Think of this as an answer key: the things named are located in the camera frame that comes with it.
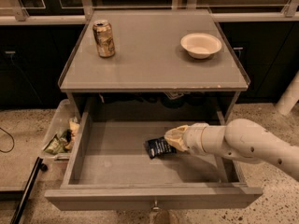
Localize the black bar on floor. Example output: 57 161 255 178
10 157 43 224

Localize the gold soda can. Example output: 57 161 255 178
93 20 115 58

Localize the open grey top drawer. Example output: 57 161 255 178
44 97 264 212

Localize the white window frame rail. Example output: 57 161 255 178
0 0 299 24

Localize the green snack packet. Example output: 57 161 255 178
44 135 67 155

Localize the clear plastic bin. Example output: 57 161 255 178
40 99 79 161

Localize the blue rxbar blueberry wrapper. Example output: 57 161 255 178
144 137 177 159

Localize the metal drawer knob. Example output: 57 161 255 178
151 201 161 212

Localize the black cable on floor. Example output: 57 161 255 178
0 126 16 154

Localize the white paper bowl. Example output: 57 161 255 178
180 33 222 59

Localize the grey cabinet with top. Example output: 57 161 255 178
57 8 251 123

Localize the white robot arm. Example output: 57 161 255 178
164 119 299 180

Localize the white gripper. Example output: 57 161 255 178
164 123 208 155

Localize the yellow snack packet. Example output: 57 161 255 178
64 118 79 150

